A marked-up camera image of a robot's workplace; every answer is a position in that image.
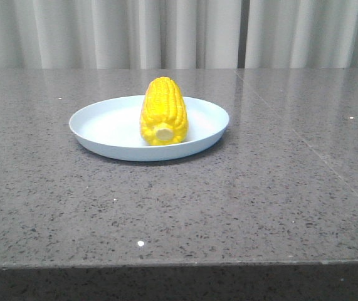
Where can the light blue plate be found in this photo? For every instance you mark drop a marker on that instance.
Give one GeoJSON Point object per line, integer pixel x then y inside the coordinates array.
{"type": "Point", "coordinates": [111, 129]}

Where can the white curtain left panel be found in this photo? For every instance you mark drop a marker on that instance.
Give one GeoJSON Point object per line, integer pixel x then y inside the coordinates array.
{"type": "Point", "coordinates": [120, 34]}

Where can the white curtain right panel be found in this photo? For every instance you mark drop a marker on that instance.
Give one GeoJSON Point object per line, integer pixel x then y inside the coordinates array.
{"type": "Point", "coordinates": [302, 34]}

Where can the yellow corn cob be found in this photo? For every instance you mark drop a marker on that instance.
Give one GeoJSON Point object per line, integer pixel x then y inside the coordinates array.
{"type": "Point", "coordinates": [163, 119]}

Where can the white curtain panel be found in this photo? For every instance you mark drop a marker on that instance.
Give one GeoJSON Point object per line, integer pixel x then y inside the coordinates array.
{"type": "Point", "coordinates": [120, 34]}
{"type": "Point", "coordinates": [302, 34]}

